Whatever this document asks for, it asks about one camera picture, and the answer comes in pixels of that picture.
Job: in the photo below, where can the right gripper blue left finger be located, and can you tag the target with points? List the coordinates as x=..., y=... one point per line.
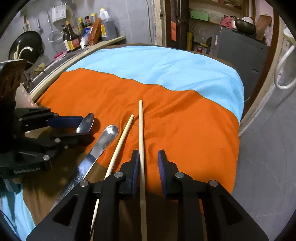
x=135, y=157

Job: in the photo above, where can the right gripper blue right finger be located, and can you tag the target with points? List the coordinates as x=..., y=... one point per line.
x=163, y=171

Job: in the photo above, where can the white plastic utensil holder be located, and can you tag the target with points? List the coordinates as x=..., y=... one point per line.
x=23, y=99

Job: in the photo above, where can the striped blue orange brown cloth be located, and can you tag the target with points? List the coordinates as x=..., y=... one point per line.
x=189, y=105

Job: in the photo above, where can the dark sauce bottle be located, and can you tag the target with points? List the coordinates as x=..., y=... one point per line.
x=74, y=41

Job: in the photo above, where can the large oil jug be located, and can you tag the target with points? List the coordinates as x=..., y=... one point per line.
x=108, y=31

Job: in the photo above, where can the dark grey cabinet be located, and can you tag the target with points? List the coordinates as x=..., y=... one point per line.
x=247, y=55

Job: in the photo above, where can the green box on shelf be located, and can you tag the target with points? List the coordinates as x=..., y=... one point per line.
x=199, y=15

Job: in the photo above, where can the black bowl on cabinet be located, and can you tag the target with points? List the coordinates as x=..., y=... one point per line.
x=245, y=27

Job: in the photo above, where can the black wok on wall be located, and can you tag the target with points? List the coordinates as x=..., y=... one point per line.
x=29, y=46

